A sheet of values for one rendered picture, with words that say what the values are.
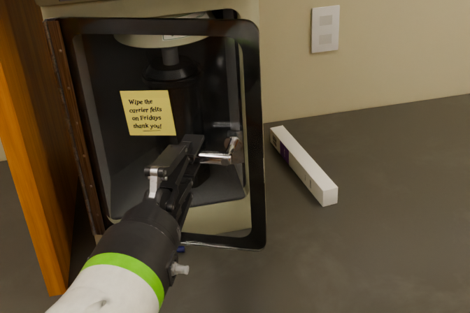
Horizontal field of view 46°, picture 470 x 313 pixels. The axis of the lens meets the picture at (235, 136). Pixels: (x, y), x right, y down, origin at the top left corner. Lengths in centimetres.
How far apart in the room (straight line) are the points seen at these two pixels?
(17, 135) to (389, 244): 65
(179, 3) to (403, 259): 57
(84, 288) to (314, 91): 102
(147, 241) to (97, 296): 9
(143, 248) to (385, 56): 104
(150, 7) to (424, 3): 83
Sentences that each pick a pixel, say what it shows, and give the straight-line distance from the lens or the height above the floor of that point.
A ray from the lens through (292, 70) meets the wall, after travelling 142.
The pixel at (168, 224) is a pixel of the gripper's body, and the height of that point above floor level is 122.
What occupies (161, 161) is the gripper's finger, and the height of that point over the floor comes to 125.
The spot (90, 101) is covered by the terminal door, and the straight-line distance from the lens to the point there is 88.
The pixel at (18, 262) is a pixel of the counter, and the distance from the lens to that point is 111.
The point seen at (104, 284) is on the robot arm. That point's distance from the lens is 56.
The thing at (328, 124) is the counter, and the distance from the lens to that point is 142.
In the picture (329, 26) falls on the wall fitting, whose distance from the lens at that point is 140.
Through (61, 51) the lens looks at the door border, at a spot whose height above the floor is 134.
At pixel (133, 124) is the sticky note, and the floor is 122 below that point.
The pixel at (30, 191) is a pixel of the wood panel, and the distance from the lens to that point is 89.
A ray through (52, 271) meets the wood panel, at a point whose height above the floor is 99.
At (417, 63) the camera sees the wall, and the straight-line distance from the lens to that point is 155.
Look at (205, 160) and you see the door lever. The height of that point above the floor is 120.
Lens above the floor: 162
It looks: 30 degrees down
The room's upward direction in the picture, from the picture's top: 4 degrees counter-clockwise
